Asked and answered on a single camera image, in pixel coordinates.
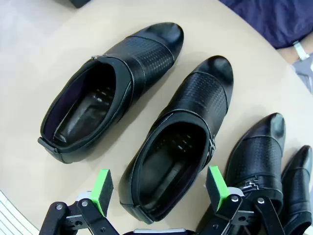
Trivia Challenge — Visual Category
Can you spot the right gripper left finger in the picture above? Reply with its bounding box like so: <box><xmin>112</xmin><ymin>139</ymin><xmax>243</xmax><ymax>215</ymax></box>
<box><xmin>39</xmin><ymin>168</ymin><xmax>115</xmax><ymax>235</ymax></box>

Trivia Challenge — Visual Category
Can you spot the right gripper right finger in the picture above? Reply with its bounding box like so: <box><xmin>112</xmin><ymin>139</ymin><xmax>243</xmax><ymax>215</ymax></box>
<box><xmin>199</xmin><ymin>165</ymin><xmax>287</xmax><ymax>235</ymax></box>

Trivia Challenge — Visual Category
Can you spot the black leather dress shoe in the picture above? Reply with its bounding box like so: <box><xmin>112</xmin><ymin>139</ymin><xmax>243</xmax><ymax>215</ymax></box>
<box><xmin>37</xmin><ymin>22</ymin><xmax>184</xmax><ymax>164</ymax></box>
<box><xmin>119</xmin><ymin>55</ymin><xmax>234</xmax><ymax>225</ymax></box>
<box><xmin>281</xmin><ymin>144</ymin><xmax>313</xmax><ymax>235</ymax></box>
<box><xmin>198</xmin><ymin>112</ymin><xmax>287</xmax><ymax>235</ymax></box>

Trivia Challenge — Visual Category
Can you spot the black metal shoe stand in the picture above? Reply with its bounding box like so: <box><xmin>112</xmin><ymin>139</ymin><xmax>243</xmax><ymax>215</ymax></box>
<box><xmin>69</xmin><ymin>0</ymin><xmax>91</xmax><ymax>8</ymax></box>

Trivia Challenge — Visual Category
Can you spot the person's left hand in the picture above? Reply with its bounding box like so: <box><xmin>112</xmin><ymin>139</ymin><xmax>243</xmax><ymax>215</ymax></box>
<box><xmin>276</xmin><ymin>46</ymin><xmax>300</xmax><ymax>65</ymax></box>

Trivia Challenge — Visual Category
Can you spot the white wristwatch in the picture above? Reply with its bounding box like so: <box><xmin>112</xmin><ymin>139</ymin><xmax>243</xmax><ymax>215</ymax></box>
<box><xmin>292</xmin><ymin>40</ymin><xmax>310</xmax><ymax>61</ymax></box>

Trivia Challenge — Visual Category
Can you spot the person in purple jacket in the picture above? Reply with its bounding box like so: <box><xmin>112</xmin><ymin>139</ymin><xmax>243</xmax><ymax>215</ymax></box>
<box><xmin>219</xmin><ymin>0</ymin><xmax>313</xmax><ymax>51</ymax></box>

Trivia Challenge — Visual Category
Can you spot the white slotted base plate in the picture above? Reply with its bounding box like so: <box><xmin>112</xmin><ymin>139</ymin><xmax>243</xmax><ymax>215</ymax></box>
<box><xmin>0</xmin><ymin>189</ymin><xmax>41</xmax><ymax>235</ymax></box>

